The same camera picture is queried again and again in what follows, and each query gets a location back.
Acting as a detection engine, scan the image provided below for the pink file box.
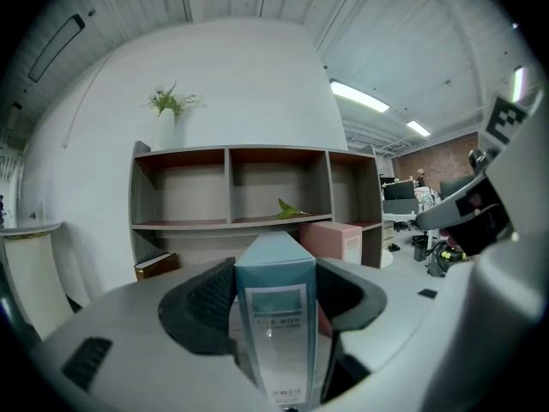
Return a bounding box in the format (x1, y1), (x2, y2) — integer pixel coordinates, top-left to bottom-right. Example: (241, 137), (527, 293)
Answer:
(299, 221), (364, 266)

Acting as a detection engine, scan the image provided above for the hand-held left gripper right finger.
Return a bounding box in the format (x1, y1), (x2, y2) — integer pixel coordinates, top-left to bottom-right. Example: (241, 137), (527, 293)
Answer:
(316, 257), (514, 407)

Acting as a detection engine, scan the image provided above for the green leaf sprig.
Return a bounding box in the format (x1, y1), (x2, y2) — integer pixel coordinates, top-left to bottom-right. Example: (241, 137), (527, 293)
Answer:
(274, 197), (313, 221)

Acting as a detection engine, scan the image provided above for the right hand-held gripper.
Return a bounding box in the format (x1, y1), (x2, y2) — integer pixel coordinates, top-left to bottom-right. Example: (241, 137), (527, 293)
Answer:
(414, 84), (549, 317)

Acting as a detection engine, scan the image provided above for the black computer monitor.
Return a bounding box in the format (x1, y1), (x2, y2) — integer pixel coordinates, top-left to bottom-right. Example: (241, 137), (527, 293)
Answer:
(383, 184), (415, 202)

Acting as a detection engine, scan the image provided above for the yellow black vacuum cleaner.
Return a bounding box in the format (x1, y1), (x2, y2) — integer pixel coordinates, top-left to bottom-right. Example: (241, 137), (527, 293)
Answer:
(428, 238), (468, 277)

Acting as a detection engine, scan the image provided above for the teal file box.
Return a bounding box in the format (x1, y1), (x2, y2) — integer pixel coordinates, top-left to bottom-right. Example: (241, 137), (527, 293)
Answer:
(233, 231), (318, 407)

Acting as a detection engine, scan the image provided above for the long lit ceiling light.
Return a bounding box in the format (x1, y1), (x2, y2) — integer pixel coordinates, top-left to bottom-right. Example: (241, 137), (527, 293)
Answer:
(329, 78), (391, 113)

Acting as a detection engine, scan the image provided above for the brown box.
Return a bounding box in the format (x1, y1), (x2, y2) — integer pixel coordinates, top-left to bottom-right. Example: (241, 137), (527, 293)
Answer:
(134, 252), (181, 282)

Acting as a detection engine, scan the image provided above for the wooden cubby shelf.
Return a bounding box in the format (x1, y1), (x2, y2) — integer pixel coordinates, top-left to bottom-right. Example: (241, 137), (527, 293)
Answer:
(130, 140), (384, 270)

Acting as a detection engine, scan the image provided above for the white vase with flowers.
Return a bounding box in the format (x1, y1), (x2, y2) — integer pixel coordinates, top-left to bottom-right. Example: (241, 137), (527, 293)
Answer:
(141, 79), (207, 152)

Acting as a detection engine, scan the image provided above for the cream round counter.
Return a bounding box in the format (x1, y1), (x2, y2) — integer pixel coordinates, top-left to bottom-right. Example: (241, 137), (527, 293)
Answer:
(0, 220), (75, 341)

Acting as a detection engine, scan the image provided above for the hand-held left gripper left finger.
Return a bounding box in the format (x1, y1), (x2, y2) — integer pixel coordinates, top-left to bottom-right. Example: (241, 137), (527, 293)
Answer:
(33, 256), (270, 408)

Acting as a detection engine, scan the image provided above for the grey office desk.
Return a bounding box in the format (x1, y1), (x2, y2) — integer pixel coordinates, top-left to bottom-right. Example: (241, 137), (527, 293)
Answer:
(381, 197), (420, 232)

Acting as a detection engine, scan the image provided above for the dark unlit ceiling light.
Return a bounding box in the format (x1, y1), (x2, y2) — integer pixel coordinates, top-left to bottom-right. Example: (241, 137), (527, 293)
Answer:
(27, 13), (87, 82)

